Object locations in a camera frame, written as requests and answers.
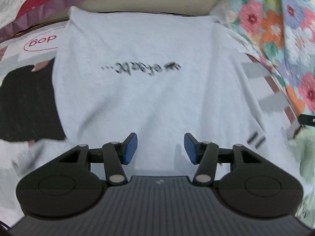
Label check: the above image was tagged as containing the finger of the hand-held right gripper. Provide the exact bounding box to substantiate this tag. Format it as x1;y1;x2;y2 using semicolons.
298;114;315;128

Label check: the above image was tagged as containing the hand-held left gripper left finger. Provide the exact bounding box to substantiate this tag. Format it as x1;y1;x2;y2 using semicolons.
58;132;138;186

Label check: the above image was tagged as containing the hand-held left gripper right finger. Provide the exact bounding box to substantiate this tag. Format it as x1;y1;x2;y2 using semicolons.
184;132;262;187

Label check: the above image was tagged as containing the light grey sweatshirt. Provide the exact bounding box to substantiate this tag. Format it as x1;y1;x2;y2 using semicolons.
11;6;307;185

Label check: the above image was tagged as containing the light green cloth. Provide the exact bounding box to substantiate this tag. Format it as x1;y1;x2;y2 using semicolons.
287;126;315;223

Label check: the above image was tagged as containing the floral patterned quilt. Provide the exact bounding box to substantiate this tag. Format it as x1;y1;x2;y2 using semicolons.
209;0;315;118

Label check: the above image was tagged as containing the checked dog print rug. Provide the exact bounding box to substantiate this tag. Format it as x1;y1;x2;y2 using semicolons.
0;26;304;224

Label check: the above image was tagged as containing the bear printed white quilt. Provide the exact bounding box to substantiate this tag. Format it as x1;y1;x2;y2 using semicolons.
0;0;278;43

